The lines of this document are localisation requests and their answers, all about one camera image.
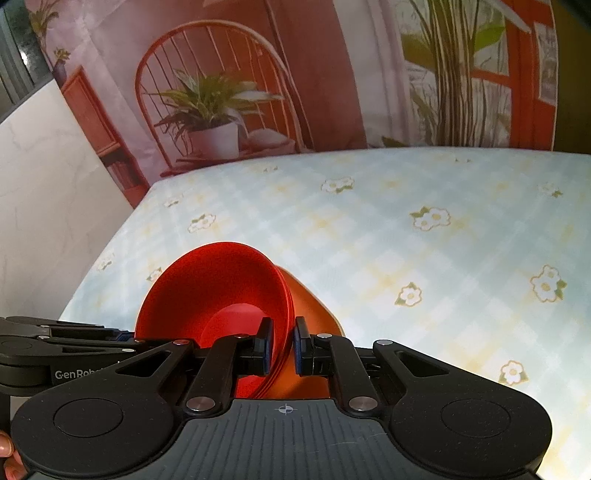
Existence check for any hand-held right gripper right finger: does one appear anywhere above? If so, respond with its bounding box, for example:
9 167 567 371
293 316 452 417

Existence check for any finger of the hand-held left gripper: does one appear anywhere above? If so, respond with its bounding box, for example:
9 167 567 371
50 340 149 360
4 316 136 344

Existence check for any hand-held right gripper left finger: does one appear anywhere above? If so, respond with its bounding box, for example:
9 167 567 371
116 316 276 417

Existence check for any orange bowl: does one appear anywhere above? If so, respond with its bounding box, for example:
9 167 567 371
267 265 346 400

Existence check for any red bowl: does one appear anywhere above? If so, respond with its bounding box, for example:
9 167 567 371
135 243 289 398
252 262 296 400

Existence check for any person's left hand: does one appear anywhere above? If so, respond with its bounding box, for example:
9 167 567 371
0 431 25 480

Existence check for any floral checked tablecloth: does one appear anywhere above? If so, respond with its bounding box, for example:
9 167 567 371
60 147 591 480

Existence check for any printed backdrop cloth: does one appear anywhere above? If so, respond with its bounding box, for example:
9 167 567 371
25 0 560 209

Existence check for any dark ribbed panel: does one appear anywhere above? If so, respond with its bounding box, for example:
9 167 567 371
0 0 57 126

